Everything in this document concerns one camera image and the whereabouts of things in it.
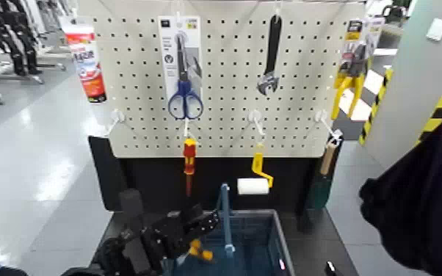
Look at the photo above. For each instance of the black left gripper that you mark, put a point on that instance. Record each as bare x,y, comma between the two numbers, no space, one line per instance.
167,235

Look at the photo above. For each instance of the yellow grey paint brush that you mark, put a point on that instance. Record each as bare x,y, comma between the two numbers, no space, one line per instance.
198,250

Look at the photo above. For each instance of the dark robot right arm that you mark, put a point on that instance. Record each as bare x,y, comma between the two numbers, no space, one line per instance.
425,208

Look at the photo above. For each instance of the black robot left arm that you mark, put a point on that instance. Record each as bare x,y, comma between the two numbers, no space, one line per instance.
117,254

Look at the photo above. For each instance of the blue grey plastic crate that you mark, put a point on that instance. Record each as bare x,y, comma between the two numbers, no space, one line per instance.
255,246

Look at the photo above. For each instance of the red yellow screwdriver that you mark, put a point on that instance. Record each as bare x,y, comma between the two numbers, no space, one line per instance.
189,154

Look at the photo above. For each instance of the white plastic pegboard hook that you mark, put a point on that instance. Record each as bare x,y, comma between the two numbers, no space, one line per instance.
186,129
323,117
255,117
117,115

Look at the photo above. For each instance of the small black knob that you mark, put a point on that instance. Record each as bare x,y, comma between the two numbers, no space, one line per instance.
329,267

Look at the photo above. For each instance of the blue scissors on card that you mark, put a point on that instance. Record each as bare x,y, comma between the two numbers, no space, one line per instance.
184,77

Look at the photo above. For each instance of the beige perforated pegboard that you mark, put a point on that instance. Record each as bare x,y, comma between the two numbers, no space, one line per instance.
228,77

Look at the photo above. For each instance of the black adjustable wrench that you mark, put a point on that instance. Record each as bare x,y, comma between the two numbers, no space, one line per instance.
272,50

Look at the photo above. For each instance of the red white sealant tube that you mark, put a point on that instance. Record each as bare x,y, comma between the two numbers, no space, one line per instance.
87,61

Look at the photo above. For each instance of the yellow pliers on card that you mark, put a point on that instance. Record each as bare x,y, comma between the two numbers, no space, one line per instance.
354,73

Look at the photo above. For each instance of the yellow black striped corner guard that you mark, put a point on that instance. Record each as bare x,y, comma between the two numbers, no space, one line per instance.
440,113

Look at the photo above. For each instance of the black humanoid robot on stand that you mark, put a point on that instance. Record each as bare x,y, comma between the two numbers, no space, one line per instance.
11,31

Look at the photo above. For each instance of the yellow black striped post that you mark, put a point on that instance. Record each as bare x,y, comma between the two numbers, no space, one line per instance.
377,104

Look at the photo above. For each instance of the white wall switch plate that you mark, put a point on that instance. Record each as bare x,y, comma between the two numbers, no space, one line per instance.
437,29

